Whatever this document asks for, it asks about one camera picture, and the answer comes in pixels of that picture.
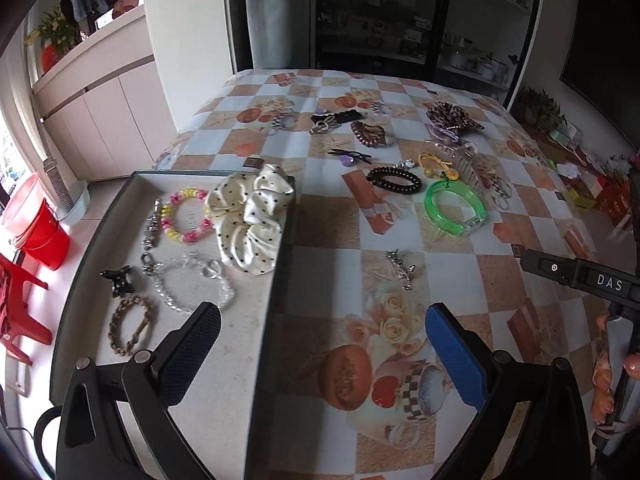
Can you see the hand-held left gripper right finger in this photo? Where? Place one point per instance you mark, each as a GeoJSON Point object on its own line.
{"type": "Point", "coordinates": [455, 355]}

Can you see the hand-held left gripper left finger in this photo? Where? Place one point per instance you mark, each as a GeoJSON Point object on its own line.
{"type": "Point", "coordinates": [195, 355]}

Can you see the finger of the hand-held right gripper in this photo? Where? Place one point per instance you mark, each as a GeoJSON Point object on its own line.
{"type": "Point", "coordinates": [550, 267]}

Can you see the dark-rimmed jewelry tray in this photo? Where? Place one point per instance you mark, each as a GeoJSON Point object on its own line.
{"type": "Point", "coordinates": [240, 320]}

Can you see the small black claw clip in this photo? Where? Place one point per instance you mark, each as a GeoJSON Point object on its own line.
{"type": "Point", "coordinates": [119, 280]}

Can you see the white polka dot scrunchie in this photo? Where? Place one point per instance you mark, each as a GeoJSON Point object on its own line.
{"type": "Point", "coordinates": [250, 220]}

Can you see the person's right hand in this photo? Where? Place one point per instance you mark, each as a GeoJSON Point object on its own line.
{"type": "Point", "coordinates": [601, 380]}

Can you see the green gift boxes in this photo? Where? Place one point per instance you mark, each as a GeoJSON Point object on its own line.
{"type": "Point", "coordinates": [582, 194]}

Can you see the red gift boxes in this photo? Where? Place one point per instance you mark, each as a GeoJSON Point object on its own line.
{"type": "Point", "coordinates": [614, 195]}

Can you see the green translucent bangle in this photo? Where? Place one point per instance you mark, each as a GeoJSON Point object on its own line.
{"type": "Point", "coordinates": [440, 215]}

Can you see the clear claw clip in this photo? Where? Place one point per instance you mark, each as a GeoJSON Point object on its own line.
{"type": "Point", "coordinates": [462, 162]}

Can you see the printed checkered tablecloth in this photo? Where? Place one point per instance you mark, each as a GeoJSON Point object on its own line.
{"type": "Point", "coordinates": [325, 280]}

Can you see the green potted plant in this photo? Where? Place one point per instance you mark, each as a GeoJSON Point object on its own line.
{"type": "Point", "coordinates": [542, 107]}

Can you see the small white charm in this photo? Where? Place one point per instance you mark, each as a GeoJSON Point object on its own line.
{"type": "Point", "coordinates": [406, 163]}

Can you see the white basin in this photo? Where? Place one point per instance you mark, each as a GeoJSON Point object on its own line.
{"type": "Point", "coordinates": [75, 205]}

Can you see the red plastic chair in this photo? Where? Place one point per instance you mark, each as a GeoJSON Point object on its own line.
{"type": "Point", "coordinates": [15, 285]}

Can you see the red plastic bucket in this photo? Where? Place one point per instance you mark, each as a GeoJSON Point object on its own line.
{"type": "Point", "coordinates": [42, 235]}

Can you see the brown claw clip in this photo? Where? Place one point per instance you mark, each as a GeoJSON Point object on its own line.
{"type": "Point", "coordinates": [367, 134]}

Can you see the black hair pin purple charm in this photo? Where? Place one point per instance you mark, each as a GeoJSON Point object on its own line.
{"type": "Point", "coordinates": [350, 154]}

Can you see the white low cabinet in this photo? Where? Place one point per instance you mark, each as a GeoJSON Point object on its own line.
{"type": "Point", "coordinates": [115, 110]}

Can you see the black bow hair clip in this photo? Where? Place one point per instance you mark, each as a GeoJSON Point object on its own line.
{"type": "Point", "coordinates": [340, 117]}

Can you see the glass door cabinet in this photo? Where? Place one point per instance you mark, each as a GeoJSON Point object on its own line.
{"type": "Point", "coordinates": [400, 25]}

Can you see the grey curtain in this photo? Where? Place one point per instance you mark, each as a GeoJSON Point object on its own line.
{"type": "Point", "coordinates": [280, 15]}

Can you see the yellow flowering potted plant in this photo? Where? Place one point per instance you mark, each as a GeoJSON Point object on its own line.
{"type": "Point", "coordinates": [52, 30]}

